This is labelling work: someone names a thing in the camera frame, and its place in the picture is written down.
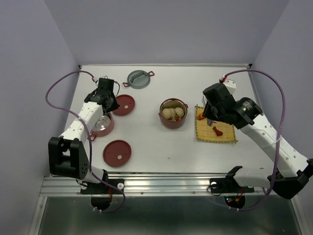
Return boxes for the orange toy chicken wing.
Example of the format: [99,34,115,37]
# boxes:
[198,113,205,120]

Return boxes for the yellow bamboo mat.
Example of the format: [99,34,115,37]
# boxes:
[195,105,238,143]

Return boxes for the red toy drumstick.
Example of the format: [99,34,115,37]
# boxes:
[212,126,223,137]

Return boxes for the toy bun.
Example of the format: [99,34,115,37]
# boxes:
[175,107,184,118]
[161,108,172,120]
[169,108,177,119]

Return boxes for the toy sushi roll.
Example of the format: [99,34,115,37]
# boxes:
[172,115,181,122]

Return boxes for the toy bun back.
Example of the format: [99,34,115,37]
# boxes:
[169,108,177,119]

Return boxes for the red steel lunch bowl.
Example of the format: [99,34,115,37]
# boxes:
[158,98,188,129]

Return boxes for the toy bun front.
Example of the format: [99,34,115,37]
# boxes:
[161,108,172,120]

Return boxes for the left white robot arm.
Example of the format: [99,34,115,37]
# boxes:
[48,77,119,193]

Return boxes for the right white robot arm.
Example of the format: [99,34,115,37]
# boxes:
[202,83,313,199]

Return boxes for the red lid near back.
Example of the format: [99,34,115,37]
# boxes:
[113,94,135,116]

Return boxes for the red steel bowl with clips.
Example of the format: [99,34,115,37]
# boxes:
[90,113,115,141]

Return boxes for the grey lid with red clips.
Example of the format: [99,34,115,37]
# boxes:
[122,70,155,90]

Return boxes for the red lid near front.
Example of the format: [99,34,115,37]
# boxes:
[103,140,132,167]

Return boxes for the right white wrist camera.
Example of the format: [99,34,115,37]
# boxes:
[220,77,236,95]

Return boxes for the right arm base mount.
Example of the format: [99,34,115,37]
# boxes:
[206,178,255,209]

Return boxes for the aluminium front rail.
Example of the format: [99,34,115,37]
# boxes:
[39,173,299,196]

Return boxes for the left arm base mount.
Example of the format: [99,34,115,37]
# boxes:
[76,179,126,213]

